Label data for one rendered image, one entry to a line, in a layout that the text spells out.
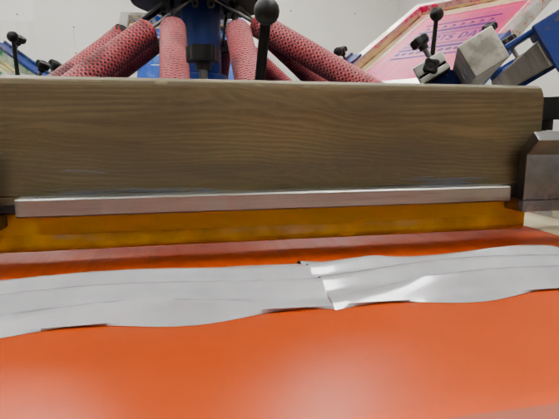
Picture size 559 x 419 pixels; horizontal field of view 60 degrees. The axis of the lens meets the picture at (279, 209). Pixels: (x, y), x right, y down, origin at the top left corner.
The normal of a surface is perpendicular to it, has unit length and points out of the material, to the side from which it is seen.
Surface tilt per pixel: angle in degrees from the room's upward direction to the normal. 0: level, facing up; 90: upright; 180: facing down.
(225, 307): 35
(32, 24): 90
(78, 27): 90
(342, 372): 0
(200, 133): 90
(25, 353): 0
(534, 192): 90
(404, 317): 0
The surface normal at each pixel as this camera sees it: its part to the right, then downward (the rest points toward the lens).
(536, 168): 0.21, 0.16
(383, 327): 0.00, -0.99
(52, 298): 0.18, -0.76
